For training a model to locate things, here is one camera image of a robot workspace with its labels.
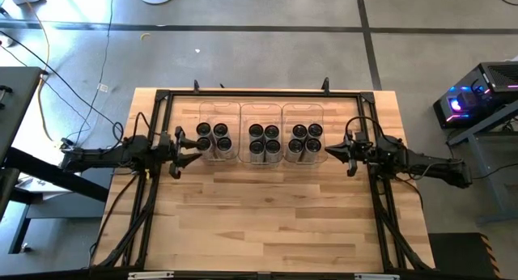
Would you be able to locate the white printed box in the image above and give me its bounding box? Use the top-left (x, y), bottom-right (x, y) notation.
top-left (15, 148), bottom-right (87, 200)

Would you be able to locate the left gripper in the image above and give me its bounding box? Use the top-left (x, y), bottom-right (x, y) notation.
top-left (159, 125), bottom-right (203, 180)

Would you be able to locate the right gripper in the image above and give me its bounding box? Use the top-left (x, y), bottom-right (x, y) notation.
top-left (324, 129), bottom-right (384, 178)

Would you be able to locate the black desk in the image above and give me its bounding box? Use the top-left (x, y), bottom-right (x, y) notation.
top-left (0, 66), bottom-right (111, 255)

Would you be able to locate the yellow floor cable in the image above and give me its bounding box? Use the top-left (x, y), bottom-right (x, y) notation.
top-left (15, 0), bottom-right (57, 146)

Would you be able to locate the black computer with coloured lights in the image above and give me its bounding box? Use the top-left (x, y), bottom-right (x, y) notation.
top-left (432, 61), bottom-right (518, 125)

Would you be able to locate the grey metal stand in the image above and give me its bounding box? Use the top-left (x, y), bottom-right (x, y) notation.
top-left (444, 105), bottom-right (518, 227)

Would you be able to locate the clear plastic bin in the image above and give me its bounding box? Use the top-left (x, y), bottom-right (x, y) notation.
top-left (281, 102), bottom-right (329, 164)
top-left (197, 100), bottom-right (242, 163)
top-left (239, 102), bottom-right (284, 165)

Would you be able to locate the white table edge bracket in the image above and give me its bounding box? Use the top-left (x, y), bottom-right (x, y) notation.
top-left (127, 270), bottom-right (175, 280)
top-left (354, 273), bottom-right (401, 280)

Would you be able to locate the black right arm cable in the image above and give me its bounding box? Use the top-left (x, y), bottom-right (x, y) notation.
top-left (345, 115), bottom-right (386, 143)

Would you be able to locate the black box with hazard stripes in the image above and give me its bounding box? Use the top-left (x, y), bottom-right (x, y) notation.
top-left (427, 232), bottom-right (503, 280)

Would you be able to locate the black aluminium table frame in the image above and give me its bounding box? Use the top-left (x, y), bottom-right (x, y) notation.
top-left (91, 88), bottom-right (436, 273)

